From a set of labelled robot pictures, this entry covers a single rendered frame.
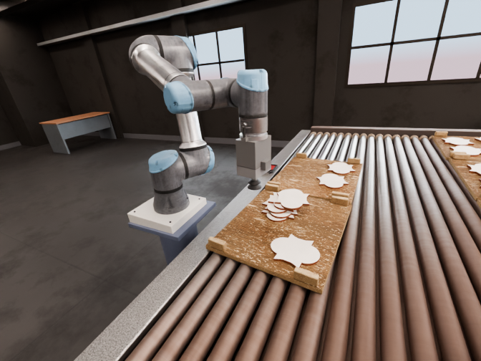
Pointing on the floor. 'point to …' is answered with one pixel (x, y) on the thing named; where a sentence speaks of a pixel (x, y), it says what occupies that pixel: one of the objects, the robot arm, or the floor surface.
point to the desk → (105, 129)
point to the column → (180, 241)
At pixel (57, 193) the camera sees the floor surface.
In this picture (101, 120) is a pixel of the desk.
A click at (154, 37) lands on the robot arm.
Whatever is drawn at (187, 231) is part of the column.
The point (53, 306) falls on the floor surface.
